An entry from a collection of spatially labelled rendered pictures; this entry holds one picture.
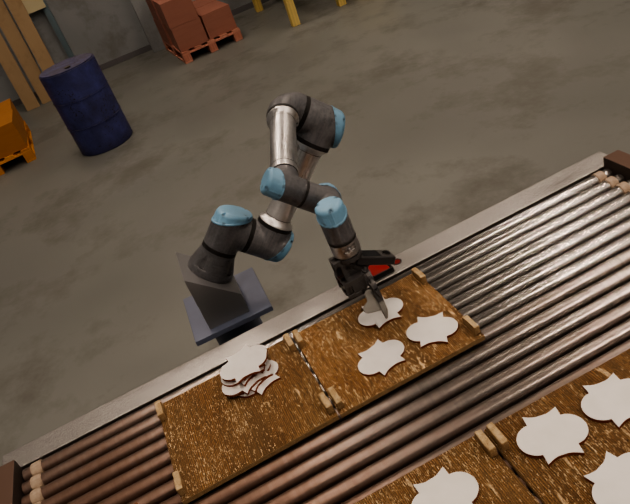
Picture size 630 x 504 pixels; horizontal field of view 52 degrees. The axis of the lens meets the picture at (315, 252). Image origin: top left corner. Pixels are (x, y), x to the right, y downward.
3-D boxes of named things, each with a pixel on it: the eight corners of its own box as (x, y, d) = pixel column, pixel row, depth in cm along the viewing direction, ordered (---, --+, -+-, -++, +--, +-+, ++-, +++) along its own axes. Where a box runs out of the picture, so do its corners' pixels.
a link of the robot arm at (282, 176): (273, 73, 191) (274, 172, 156) (306, 87, 195) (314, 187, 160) (257, 104, 198) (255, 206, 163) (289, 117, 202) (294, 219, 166)
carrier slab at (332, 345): (293, 339, 183) (292, 335, 183) (417, 275, 190) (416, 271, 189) (342, 418, 154) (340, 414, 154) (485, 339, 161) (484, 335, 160)
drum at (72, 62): (135, 140, 655) (93, 58, 607) (81, 163, 648) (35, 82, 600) (131, 123, 703) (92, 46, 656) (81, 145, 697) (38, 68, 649)
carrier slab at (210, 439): (159, 409, 177) (156, 406, 176) (291, 340, 183) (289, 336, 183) (184, 505, 148) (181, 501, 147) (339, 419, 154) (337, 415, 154)
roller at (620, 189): (30, 502, 170) (20, 492, 167) (627, 188, 199) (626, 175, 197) (30, 517, 166) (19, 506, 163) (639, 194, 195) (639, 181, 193)
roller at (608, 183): (30, 488, 174) (20, 478, 172) (615, 183, 203) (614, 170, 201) (30, 502, 170) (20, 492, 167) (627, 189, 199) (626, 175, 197)
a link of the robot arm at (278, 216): (236, 242, 215) (302, 90, 197) (277, 255, 220) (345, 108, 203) (240, 258, 204) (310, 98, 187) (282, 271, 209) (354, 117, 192)
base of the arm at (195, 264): (184, 255, 213) (195, 229, 210) (226, 266, 220) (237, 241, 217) (190, 277, 201) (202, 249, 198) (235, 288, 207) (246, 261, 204)
